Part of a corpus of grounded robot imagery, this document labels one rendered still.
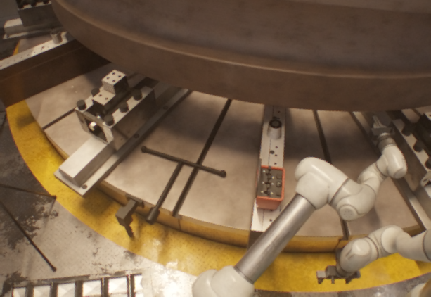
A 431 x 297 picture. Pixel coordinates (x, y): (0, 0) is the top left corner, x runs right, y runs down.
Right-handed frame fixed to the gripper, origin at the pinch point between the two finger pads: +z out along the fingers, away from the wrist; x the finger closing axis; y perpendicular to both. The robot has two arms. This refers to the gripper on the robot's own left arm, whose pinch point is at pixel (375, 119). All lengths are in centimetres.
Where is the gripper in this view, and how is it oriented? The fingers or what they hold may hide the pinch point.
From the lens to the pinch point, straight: 205.6
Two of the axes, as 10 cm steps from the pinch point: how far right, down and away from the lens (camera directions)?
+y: 0.0, -6.7, -7.5
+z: -0.5, -7.4, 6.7
